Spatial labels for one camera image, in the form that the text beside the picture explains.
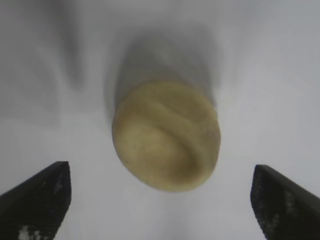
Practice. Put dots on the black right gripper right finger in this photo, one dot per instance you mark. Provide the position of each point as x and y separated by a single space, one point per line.
287 212

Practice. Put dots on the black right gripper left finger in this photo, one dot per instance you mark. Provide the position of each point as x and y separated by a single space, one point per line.
32 212

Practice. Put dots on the pale yellow round pastry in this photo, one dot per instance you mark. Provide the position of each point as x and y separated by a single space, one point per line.
165 140

